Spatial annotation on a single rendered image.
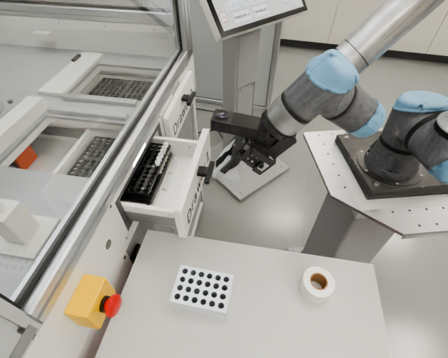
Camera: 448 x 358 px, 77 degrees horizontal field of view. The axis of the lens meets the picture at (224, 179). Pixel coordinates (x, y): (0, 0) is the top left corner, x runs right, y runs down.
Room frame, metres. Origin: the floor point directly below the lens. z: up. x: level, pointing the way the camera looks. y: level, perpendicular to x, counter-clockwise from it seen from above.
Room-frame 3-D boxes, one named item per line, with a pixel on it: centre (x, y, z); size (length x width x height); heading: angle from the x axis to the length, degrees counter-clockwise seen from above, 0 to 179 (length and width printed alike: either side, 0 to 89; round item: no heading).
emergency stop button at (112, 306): (0.17, 0.21, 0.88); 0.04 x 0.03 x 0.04; 170
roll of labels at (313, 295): (0.25, -0.21, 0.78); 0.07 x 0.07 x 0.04
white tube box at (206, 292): (0.24, 0.05, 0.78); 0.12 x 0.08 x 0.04; 78
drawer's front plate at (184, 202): (0.49, 0.07, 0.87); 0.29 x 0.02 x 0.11; 170
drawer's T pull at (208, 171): (0.48, 0.05, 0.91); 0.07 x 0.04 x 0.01; 170
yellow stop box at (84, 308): (0.18, 0.24, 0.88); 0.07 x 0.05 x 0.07; 170
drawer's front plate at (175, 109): (0.82, 0.15, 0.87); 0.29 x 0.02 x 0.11; 170
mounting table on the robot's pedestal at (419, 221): (0.62, -0.53, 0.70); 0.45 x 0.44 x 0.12; 95
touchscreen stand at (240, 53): (1.41, -0.12, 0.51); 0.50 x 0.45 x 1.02; 39
